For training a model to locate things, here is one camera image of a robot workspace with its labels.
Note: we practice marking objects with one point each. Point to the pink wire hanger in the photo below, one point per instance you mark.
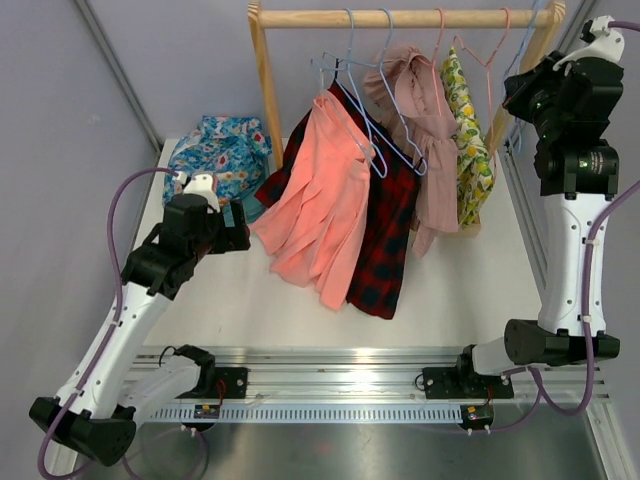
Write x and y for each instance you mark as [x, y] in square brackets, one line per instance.
[487, 66]

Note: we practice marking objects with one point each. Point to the salmon pink skirt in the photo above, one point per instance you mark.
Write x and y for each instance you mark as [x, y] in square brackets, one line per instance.
[314, 232]

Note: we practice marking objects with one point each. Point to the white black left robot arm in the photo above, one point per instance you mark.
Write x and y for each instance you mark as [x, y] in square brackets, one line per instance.
[94, 414]

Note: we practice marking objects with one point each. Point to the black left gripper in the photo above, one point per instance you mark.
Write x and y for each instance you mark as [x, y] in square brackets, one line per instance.
[238, 235]

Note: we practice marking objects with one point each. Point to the wooden clothes rack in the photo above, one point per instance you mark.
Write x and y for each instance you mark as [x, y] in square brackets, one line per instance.
[547, 24]

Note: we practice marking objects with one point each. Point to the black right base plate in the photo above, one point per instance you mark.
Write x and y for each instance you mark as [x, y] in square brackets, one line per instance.
[446, 383]

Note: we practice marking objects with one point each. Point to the lemon print skirt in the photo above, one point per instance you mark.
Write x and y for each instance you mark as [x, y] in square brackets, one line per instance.
[475, 172]

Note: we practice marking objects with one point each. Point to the light blue wire hanger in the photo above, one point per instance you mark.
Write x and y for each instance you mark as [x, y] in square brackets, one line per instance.
[515, 138]

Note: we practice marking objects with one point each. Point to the teal plastic bin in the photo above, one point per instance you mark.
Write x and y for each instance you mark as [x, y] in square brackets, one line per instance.
[252, 208]

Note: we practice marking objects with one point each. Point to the aluminium mounting rail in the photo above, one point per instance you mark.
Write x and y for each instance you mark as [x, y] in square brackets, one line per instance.
[354, 375]

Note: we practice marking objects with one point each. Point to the dusty pink ruffled garment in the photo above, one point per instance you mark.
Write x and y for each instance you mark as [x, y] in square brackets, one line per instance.
[410, 99]

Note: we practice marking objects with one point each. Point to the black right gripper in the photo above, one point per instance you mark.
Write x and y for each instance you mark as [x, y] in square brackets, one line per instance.
[520, 88]

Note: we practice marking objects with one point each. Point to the white slotted cable duct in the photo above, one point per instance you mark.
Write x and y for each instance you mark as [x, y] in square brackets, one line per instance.
[437, 413]

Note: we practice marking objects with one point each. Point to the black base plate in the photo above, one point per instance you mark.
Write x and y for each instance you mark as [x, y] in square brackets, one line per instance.
[225, 382]
[446, 383]

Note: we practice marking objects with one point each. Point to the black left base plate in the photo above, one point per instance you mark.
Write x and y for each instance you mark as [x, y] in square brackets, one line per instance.
[225, 382]

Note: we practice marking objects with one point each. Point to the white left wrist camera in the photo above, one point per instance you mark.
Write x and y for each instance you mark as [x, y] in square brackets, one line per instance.
[201, 184]

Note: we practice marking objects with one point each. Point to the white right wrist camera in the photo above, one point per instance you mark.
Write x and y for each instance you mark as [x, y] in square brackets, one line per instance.
[601, 41]

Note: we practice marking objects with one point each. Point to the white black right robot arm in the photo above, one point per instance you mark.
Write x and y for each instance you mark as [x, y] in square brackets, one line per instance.
[578, 172]

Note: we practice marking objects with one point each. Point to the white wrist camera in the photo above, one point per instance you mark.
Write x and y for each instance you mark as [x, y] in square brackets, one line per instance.
[201, 184]
[601, 41]

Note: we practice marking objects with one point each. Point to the red black plaid skirt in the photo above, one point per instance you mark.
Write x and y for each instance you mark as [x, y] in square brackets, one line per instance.
[376, 284]

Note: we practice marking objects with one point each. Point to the blue floral skirt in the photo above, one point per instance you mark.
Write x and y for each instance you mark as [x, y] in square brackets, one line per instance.
[235, 150]

